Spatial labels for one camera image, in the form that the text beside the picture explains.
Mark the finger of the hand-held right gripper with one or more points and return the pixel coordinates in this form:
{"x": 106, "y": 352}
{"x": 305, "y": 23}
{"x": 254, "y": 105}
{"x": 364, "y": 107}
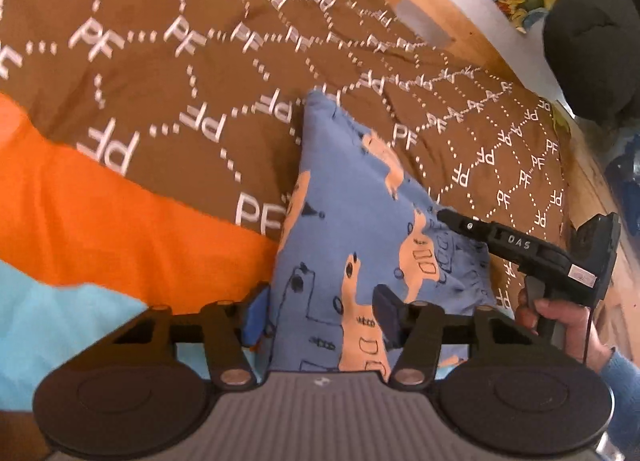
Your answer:
{"x": 467, "y": 228}

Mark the light blue cloth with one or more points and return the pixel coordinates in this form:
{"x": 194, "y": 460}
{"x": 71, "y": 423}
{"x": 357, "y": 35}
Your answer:
{"x": 45, "y": 321}

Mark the blue printed pants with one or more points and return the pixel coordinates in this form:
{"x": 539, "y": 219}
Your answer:
{"x": 350, "y": 211}

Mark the brown printed blanket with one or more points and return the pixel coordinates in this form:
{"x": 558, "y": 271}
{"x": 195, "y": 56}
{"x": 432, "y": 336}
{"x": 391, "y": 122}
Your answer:
{"x": 175, "y": 91}

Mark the blue object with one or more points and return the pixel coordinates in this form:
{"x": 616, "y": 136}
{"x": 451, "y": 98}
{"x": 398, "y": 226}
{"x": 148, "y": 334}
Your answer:
{"x": 627, "y": 181}

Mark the dark cloth bundle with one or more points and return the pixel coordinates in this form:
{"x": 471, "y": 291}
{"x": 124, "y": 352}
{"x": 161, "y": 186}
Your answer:
{"x": 595, "y": 51}

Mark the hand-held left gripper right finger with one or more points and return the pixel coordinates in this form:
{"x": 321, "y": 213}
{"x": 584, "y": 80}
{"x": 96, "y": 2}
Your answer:
{"x": 387, "y": 316}

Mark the person's right hand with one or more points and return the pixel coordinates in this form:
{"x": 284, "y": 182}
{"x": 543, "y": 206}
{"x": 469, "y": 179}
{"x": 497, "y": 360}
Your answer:
{"x": 570, "y": 326}

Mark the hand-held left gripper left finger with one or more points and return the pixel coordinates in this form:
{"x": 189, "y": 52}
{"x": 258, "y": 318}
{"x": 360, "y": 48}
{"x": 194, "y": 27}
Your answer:
{"x": 257, "y": 313}

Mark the orange cloth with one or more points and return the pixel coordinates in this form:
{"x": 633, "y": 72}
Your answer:
{"x": 100, "y": 221}

